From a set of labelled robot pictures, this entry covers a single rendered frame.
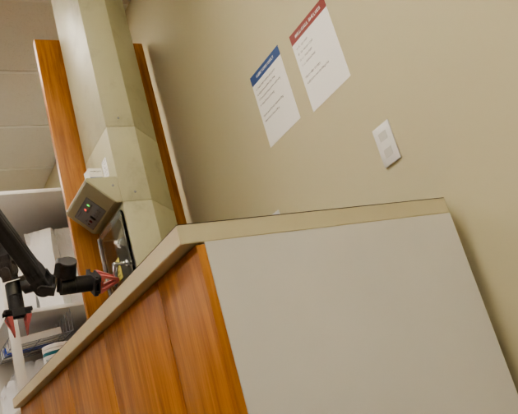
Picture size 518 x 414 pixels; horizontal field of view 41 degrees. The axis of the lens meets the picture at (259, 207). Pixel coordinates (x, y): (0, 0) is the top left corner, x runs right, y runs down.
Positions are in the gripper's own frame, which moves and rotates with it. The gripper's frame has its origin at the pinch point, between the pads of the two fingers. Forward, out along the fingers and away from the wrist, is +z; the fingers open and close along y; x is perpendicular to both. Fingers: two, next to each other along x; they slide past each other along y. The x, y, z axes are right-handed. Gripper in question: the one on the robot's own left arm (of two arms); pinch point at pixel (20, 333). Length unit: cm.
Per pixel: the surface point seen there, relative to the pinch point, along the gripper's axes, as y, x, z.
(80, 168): 32, -9, -61
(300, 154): 76, -96, -21
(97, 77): 34, -46, -81
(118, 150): 36, -46, -50
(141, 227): 38, -45, -20
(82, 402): 5, -47, 35
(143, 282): 3, -125, 21
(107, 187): 28, -46, -36
